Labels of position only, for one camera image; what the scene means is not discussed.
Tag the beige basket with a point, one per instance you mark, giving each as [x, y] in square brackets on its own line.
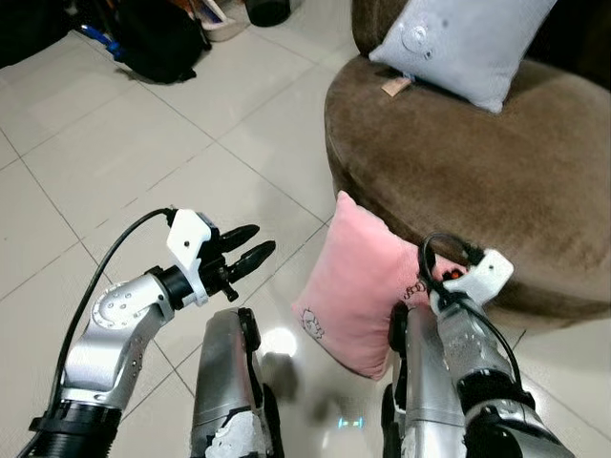
[224, 21]

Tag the light grey pillow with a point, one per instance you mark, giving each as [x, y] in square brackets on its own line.
[468, 48]

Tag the blue object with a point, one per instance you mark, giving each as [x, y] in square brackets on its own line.
[100, 40]

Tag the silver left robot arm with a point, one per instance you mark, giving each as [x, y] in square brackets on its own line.
[110, 334]

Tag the black round object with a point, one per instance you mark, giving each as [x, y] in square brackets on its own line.
[267, 10]

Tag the pink fabric label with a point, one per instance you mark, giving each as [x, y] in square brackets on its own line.
[395, 87]

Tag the brown round sofa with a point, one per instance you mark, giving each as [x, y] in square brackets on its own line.
[496, 181]

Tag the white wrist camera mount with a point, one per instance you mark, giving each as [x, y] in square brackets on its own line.
[189, 239]
[482, 277]

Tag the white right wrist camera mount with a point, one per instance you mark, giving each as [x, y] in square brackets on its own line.
[482, 277]

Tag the pink pillow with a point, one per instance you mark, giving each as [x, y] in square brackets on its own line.
[358, 286]

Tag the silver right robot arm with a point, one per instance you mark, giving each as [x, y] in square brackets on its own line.
[477, 363]

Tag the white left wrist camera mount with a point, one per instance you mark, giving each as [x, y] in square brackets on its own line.
[189, 239]

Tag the black bag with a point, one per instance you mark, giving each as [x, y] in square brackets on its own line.
[158, 43]

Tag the silver left robot leg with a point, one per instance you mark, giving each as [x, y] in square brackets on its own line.
[224, 382]

